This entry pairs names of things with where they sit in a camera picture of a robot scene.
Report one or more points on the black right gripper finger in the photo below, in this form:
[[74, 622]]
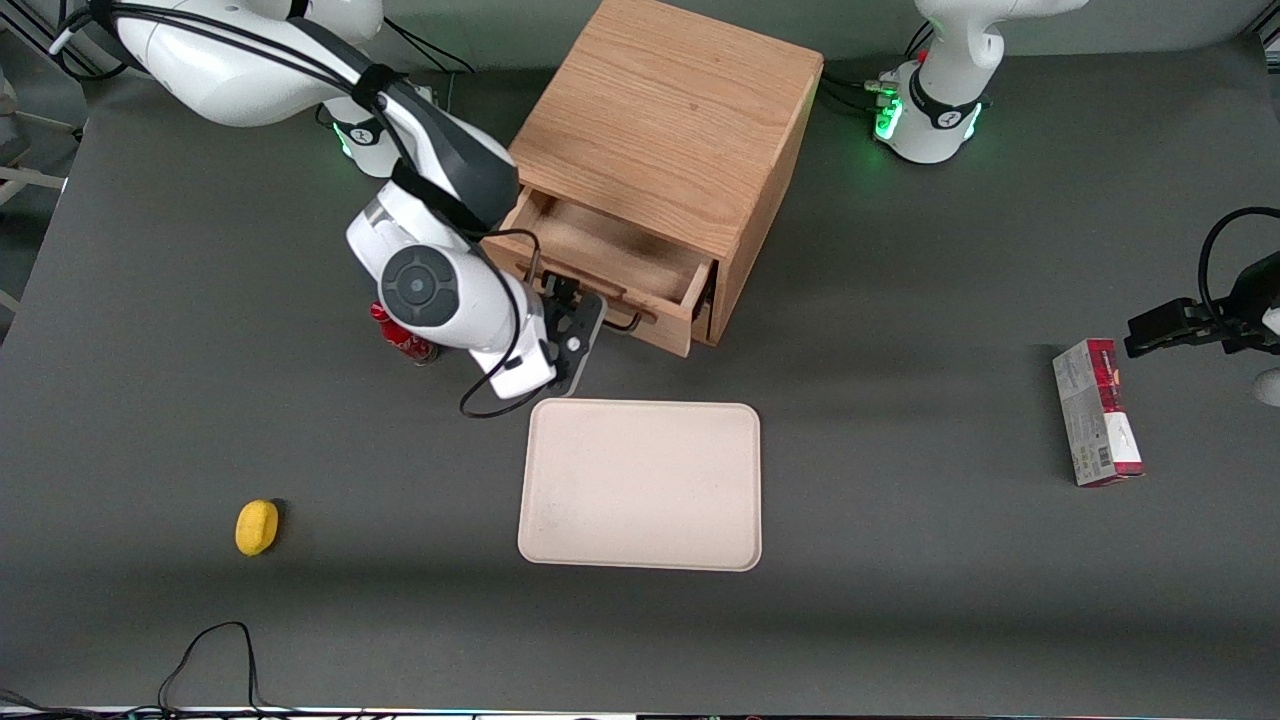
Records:
[[588, 318], [560, 290]]

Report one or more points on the red plaid cardboard box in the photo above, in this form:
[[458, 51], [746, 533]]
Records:
[[1095, 420]]

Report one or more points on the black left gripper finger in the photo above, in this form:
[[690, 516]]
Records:
[[1160, 328]]

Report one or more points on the wooden drawer cabinet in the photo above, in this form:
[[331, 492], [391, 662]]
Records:
[[670, 110]]

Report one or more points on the cream plastic tray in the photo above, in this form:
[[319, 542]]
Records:
[[640, 485]]

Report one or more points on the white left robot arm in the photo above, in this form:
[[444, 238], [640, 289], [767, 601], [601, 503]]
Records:
[[940, 100]]

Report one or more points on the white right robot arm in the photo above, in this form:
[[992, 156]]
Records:
[[250, 60]]

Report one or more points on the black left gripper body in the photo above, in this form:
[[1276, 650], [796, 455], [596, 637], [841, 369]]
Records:
[[1250, 300]]

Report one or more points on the yellow lemon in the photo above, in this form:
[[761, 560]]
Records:
[[256, 527]]

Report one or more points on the white metal frame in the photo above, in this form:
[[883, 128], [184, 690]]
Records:
[[20, 150]]

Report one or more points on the red soda can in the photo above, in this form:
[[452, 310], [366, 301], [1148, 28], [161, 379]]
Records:
[[405, 340]]

